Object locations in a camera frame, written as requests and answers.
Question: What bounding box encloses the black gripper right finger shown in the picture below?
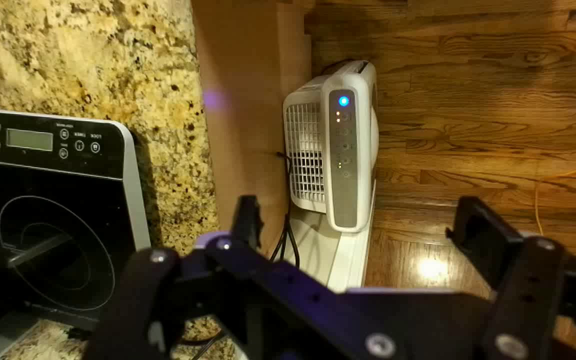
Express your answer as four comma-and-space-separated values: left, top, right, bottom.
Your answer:
443, 195, 576, 360

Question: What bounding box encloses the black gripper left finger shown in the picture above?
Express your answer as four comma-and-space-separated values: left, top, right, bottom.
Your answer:
84, 195, 283, 360

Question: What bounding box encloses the black induction cooktop silver rim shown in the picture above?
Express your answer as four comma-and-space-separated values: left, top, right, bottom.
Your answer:
0, 106, 153, 360

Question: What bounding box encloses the wooden cabinet side panel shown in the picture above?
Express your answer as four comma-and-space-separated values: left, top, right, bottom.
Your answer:
189, 0, 314, 257

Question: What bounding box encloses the white air purifier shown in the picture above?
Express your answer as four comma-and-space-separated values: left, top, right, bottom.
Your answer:
282, 59, 382, 236

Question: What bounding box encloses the orange cable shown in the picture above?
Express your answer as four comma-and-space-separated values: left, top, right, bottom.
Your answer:
529, 146, 576, 236

